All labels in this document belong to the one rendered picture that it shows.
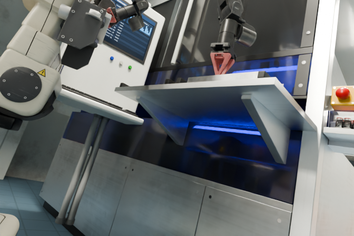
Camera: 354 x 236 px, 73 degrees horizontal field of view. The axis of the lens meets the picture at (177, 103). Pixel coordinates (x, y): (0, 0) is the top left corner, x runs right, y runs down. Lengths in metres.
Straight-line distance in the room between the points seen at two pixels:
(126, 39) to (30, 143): 2.40
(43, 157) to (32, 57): 2.87
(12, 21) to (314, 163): 3.52
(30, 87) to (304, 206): 0.92
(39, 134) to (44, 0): 2.79
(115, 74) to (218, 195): 0.86
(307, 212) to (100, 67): 1.16
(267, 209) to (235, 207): 0.12
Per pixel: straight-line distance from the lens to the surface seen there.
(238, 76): 0.70
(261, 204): 0.99
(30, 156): 3.60
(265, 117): 0.78
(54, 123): 3.61
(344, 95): 0.96
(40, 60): 0.82
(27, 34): 0.85
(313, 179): 0.94
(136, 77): 1.49
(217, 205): 1.07
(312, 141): 0.96
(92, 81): 1.38
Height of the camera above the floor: 0.62
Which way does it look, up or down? 15 degrees up
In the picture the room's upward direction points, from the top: 15 degrees clockwise
